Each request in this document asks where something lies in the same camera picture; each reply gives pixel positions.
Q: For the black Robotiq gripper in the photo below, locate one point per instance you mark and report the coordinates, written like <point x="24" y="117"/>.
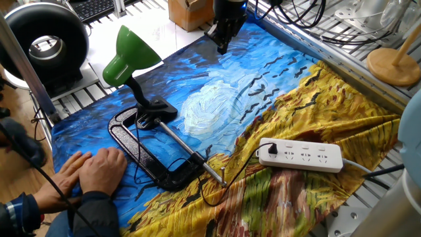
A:
<point x="230" y="16"/>

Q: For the green desk lamp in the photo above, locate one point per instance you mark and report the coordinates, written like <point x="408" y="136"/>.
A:
<point x="131" y="56"/>

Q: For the black metal C-clamp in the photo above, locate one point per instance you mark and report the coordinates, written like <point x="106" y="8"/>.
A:
<point x="131" y="145"/>

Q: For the right forearm dark sleeve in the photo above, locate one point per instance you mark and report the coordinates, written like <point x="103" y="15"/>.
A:
<point x="95" y="215"/>

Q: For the left forearm blue cuff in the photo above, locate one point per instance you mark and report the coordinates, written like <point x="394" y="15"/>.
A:
<point x="19" y="214"/>

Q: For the person's right hand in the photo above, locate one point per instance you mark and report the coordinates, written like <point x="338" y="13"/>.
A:
<point x="102" y="171"/>

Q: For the person's left hand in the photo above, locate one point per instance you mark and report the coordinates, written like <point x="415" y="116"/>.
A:
<point x="59" y="187"/>

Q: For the brown cardboard box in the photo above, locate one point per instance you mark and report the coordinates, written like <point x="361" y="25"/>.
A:
<point x="187" y="14"/>

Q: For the blue yellow painting cloth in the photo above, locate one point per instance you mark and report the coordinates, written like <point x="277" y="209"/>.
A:
<point x="230" y="105"/>

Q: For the white foam board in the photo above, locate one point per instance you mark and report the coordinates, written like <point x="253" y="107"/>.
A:
<point x="158" y="33"/>

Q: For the short aluminium profile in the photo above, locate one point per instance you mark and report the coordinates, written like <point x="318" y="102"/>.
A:
<point x="120" y="8"/>

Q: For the black keyboard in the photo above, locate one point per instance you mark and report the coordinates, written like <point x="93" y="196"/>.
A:
<point x="95" y="8"/>

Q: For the white power strip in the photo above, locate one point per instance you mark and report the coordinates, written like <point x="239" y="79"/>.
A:
<point x="301" y="154"/>

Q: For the wooden stand with rod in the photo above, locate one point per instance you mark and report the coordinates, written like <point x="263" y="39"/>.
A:
<point x="391" y="67"/>

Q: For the silver robot mounting plate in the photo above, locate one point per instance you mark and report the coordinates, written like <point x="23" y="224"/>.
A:
<point x="342" y="220"/>

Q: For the dark shoe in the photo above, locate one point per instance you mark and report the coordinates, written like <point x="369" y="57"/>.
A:
<point x="24" y="141"/>

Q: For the aluminium table frame rail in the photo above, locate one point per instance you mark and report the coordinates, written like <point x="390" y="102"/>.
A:
<point x="329" y="59"/>

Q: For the silver metal bracket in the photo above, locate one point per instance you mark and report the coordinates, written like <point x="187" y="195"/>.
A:
<point x="358" y="13"/>

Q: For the aluminium frame post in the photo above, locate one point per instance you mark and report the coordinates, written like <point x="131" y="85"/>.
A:
<point x="26" y="69"/>

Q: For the black round duct fan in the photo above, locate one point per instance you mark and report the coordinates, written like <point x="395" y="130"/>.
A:
<point x="19" y="29"/>

